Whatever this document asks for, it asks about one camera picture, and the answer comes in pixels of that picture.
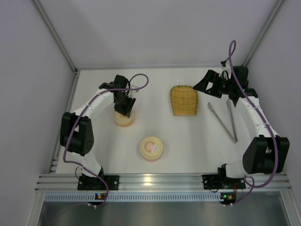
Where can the metal serving tongs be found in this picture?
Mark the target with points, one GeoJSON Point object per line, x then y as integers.
{"type": "Point", "coordinates": [226, 121]}

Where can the yellow lunch box bowl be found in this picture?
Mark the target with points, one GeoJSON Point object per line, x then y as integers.
{"type": "Point", "coordinates": [124, 122]}

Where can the cream lid yellow handle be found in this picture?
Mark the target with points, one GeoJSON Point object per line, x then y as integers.
{"type": "Point", "coordinates": [120, 116]}

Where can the pink lunch box bowl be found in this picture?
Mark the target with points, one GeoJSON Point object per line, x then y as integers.
{"type": "Point", "coordinates": [151, 156]}

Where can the bamboo serving tray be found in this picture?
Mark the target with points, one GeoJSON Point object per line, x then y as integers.
{"type": "Point", "coordinates": [184, 100]}

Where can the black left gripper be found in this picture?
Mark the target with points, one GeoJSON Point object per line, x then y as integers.
{"type": "Point", "coordinates": [125, 106]}

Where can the cream lid pink handle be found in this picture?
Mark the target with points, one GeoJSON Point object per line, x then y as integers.
{"type": "Point", "coordinates": [151, 144]}

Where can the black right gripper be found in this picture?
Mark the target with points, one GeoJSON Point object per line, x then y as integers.
{"type": "Point", "coordinates": [215, 85]}

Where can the aluminium mounting rail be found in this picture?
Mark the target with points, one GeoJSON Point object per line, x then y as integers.
{"type": "Point", "coordinates": [187, 182]}

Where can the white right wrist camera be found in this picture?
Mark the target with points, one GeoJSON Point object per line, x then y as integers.
{"type": "Point", "coordinates": [226, 70]}

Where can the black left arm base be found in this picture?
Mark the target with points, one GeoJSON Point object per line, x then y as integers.
{"type": "Point", "coordinates": [94, 184]}

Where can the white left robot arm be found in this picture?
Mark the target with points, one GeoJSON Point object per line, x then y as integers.
{"type": "Point", "coordinates": [77, 135]}

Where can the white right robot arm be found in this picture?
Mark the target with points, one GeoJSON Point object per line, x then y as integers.
{"type": "Point", "coordinates": [267, 152]}

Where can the grey slotted cable duct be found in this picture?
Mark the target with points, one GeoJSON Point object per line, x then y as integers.
{"type": "Point", "coordinates": [140, 197]}

